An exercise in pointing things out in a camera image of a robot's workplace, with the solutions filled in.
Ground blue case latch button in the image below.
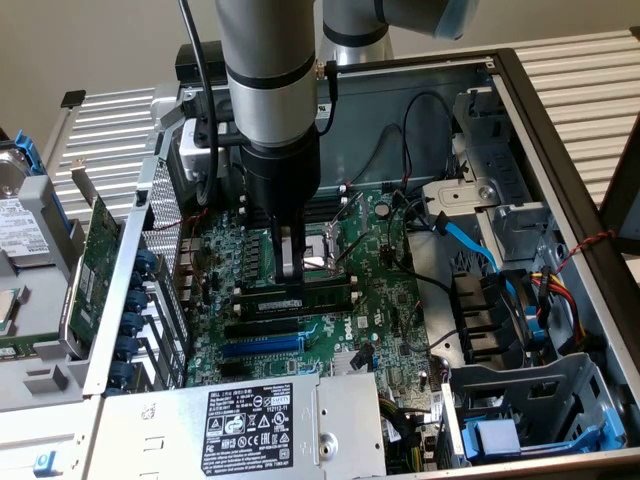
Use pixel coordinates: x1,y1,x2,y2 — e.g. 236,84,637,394
32,448,64,479

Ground blue expansion slot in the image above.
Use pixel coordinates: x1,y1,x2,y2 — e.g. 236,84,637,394
221,335,305,359

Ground blue hard disk carrier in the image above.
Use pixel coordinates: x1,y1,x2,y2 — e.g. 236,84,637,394
13,128,47,177

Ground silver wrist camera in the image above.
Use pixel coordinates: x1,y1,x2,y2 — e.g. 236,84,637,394
179,118,231,182

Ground metal socket cover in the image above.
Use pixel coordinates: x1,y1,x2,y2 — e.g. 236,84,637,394
324,191,372,241

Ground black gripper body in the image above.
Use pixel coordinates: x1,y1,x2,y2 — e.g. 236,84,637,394
238,125,322,222

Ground CPU socket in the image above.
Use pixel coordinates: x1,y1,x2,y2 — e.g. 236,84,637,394
301,222,347,282

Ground yellow red power wires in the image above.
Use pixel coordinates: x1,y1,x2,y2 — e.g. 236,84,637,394
528,265,592,347

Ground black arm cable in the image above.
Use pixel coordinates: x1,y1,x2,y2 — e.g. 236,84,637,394
177,0,222,207

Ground silver drive bracket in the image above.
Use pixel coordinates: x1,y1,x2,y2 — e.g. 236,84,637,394
419,178,502,217

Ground green graphics card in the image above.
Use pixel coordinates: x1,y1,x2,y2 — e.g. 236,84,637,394
58,158,127,362

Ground long red black twisted wire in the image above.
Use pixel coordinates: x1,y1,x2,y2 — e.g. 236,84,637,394
553,228,619,277

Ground black box behind case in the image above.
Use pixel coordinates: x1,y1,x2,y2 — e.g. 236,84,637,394
174,42,227,87

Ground long black expansion slot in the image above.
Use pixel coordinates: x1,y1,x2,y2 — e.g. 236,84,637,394
223,318,301,342

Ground thin metal locking lever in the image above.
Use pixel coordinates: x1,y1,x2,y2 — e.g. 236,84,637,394
331,232,374,267

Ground green RAM stick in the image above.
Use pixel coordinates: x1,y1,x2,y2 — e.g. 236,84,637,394
231,281,352,322
0,337,39,360

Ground silver hard disk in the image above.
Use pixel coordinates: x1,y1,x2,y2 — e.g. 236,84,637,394
0,148,52,262

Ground blue card retention clip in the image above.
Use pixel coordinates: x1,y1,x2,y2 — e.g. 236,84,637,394
119,311,146,337
133,247,158,275
123,288,150,315
107,359,135,387
114,334,141,360

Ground blue plastic disk caddy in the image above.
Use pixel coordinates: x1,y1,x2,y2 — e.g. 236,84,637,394
459,408,627,464

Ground blue SATA wire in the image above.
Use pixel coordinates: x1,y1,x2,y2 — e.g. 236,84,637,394
433,211,532,326

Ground short red black wire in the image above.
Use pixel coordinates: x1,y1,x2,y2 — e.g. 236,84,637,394
151,207,211,234

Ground open grey PC case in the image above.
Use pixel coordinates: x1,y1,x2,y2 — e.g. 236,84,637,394
82,47,640,480

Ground black power supply label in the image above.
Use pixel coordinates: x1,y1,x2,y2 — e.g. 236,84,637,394
200,382,295,477

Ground grey metal disk bay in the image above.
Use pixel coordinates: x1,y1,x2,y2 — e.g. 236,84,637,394
439,351,629,469

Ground black looped wire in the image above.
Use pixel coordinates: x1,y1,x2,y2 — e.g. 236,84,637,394
348,88,457,187

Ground green Dell motherboard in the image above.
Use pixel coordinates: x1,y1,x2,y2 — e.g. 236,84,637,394
183,185,444,454

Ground small silver heatsink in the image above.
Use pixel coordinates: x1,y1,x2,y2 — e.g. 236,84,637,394
330,348,377,377

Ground silver power supply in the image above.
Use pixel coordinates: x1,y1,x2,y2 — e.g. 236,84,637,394
85,370,389,480

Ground black RAM slot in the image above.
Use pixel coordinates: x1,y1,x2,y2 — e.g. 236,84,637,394
243,187,347,205
245,209,346,230
243,195,347,213
233,274,359,296
244,202,347,221
234,301,361,324

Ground dark panel beside case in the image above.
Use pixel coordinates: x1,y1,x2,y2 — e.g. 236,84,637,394
598,113,640,254

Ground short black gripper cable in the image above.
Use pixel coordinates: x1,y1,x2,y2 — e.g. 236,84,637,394
314,58,342,136

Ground silver CPU chip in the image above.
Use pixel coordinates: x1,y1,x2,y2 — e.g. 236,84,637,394
0,286,25,337

